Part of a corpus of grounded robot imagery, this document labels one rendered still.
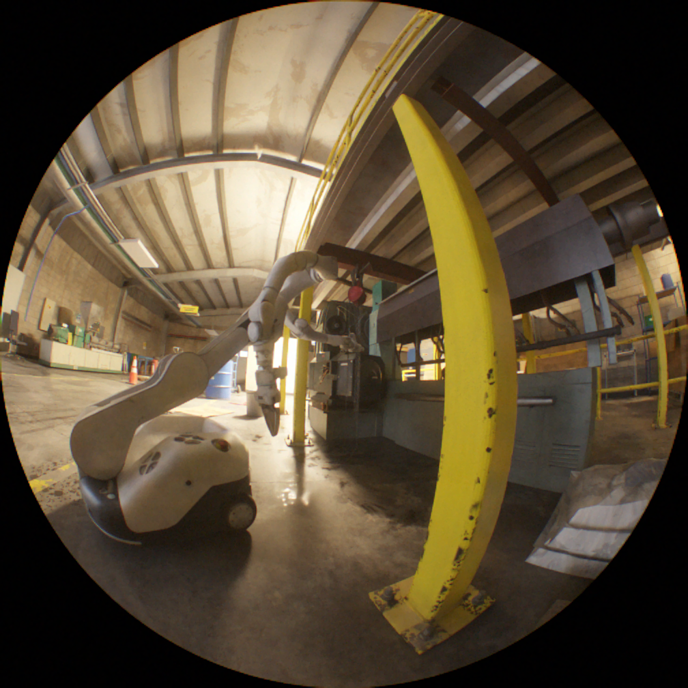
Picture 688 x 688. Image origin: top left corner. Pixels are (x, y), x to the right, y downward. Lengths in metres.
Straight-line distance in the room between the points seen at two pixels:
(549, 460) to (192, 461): 1.40
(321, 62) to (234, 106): 1.96
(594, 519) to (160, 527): 1.07
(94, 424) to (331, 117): 5.34
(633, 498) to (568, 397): 0.64
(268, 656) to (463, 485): 0.52
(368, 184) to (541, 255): 1.32
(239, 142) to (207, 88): 1.74
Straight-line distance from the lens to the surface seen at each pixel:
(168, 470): 0.63
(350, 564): 0.77
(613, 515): 0.76
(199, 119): 5.98
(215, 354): 0.85
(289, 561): 0.77
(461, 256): 0.40
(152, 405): 0.74
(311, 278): 1.22
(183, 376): 0.75
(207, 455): 0.65
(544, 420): 1.24
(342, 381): 2.00
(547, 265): 1.38
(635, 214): 1.55
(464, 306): 0.36
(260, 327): 0.72
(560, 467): 1.26
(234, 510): 0.79
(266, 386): 0.74
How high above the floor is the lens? 0.57
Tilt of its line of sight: 10 degrees up
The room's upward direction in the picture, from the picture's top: 2 degrees clockwise
